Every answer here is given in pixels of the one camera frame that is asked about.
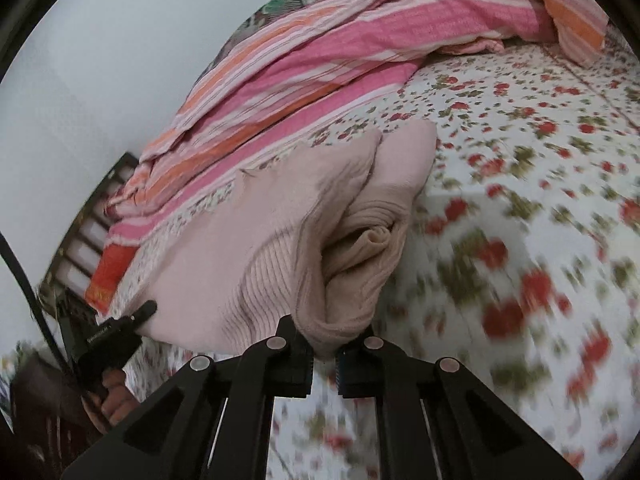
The pink orange striped quilt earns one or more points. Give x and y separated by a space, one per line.
350 35

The dark wooden slatted headboard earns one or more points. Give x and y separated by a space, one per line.
80 217

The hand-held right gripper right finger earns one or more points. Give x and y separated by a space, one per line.
346 375

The pink knit sweater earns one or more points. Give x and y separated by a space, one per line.
240 260

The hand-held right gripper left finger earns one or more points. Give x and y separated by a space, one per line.
300 375

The red pillow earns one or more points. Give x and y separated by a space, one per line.
110 275

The person's left hand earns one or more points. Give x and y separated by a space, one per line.
116 400

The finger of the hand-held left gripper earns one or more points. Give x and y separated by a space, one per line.
142 312

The floral bed sheet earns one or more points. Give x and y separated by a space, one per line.
500 160

